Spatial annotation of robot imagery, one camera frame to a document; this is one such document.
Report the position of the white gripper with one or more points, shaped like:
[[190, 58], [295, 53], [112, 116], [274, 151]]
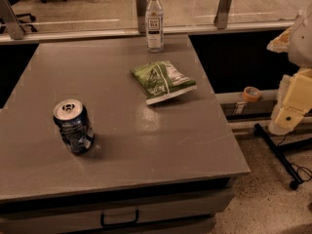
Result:
[[302, 44]]

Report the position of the green jalapeno chip bag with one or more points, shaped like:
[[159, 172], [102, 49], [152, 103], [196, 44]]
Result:
[[162, 81]]

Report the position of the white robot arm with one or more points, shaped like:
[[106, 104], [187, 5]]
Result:
[[296, 41]]

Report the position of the blue pepsi can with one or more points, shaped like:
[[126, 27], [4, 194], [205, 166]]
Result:
[[71, 118]]

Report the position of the orange tape roll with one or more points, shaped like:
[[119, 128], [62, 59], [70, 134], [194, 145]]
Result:
[[251, 94]]

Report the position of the black wheeled stand base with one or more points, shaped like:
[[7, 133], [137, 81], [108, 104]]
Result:
[[299, 174]]

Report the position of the grey cabinet drawer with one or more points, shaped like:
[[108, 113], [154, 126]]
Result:
[[182, 213]]

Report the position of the clear water bottle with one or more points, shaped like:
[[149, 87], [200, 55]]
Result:
[[154, 26]]

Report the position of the black office chair base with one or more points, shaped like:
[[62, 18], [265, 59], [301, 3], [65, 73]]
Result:
[[23, 22]]

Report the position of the metal bracket right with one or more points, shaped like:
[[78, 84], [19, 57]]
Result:
[[222, 14]]

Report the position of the metal bracket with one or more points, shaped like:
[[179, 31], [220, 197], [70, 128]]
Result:
[[140, 15], [11, 21], [222, 14]]

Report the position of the metal bracket middle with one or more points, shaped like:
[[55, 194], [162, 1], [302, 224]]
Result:
[[140, 15]]

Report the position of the black drawer handle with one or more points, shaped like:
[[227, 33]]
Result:
[[118, 218]]

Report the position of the metal bracket left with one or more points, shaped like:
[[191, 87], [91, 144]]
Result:
[[11, 21]]

